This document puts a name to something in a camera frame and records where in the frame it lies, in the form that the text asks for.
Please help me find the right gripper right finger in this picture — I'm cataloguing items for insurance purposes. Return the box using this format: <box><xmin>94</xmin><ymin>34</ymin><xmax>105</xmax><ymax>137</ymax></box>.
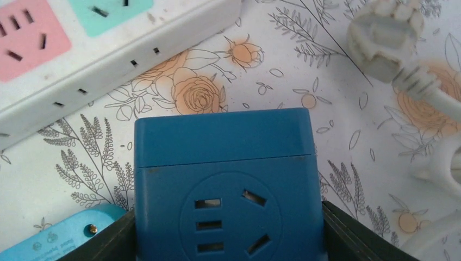
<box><xmin>322</xmin><ymin>201</ymin><xmax>418</xmax><ymax>261</ymax></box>

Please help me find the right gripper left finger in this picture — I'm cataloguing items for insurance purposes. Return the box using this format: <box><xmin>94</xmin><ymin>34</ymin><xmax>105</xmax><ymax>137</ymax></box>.
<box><xmin>59</xmin><ymin>210</ymin><xmax>136</xmax><ymax>261</ymax></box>

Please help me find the dark blue cube socket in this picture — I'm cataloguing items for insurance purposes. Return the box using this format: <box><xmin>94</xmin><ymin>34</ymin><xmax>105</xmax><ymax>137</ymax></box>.
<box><xmin>134</xmin><ymin>108</ymin><xmax>327</xmax><ymax>260</ymax></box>

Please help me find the small cyan cube socket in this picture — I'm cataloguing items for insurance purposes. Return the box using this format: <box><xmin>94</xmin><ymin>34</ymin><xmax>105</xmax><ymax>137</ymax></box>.
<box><xmin>1</xmin><ymin>204</ymin><xmax>127</xmax><ymax>260</ymax></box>

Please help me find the floral table mat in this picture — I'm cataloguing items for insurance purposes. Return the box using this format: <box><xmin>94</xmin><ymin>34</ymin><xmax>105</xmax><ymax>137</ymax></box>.
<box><xmin>1</xmin><ymin>1</ymin><xmax>460</xmax><ymax>249</ymax></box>

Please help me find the white multicolour power strip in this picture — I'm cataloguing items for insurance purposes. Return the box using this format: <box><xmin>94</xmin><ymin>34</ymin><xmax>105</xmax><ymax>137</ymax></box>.
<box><xmin>1</xmin><ymin>1</ymin><xmax>241</xmax><ymax>149</ymax></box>

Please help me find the white coiled cable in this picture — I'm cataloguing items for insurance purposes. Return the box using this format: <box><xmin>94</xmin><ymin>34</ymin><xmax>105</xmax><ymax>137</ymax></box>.
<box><xmin>346</xmin><ymin>0</ymin><xmax>461</xmax><ymax>261</ymax></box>

